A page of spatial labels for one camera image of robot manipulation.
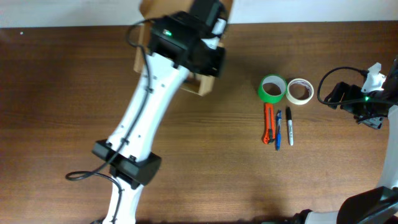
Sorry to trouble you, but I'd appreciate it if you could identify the brown cardboard box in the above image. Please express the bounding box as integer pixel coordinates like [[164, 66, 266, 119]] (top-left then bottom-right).
[[139, 0, 233, 96]]

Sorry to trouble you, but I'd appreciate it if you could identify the beige masking tape roll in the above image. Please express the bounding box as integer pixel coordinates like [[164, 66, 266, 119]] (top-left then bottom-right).
[[286, 78, 315, 105]]

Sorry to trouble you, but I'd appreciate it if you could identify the blue pen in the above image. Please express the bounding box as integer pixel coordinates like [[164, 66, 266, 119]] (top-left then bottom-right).
[[275, 110, 282, 151]]

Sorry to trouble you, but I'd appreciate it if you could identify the green tape roll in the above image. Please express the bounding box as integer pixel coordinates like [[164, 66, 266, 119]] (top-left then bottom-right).
[[257, 74, 287, 103]]

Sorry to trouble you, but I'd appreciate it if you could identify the orange utility knife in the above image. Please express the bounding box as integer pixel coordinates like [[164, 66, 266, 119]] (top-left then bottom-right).
[[263, 103, 275, 144]]

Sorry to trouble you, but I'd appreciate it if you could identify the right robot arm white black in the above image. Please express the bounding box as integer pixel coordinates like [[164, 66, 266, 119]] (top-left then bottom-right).
[[288, 62, 397, 224]]

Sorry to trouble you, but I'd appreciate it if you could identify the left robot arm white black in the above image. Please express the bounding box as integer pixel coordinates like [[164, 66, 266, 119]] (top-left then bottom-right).
[[93, 1, 232, 223]]

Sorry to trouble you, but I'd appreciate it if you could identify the black marker white barrel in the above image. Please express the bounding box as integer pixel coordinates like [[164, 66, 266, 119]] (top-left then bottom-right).
[[285, 107, 294, 146]]

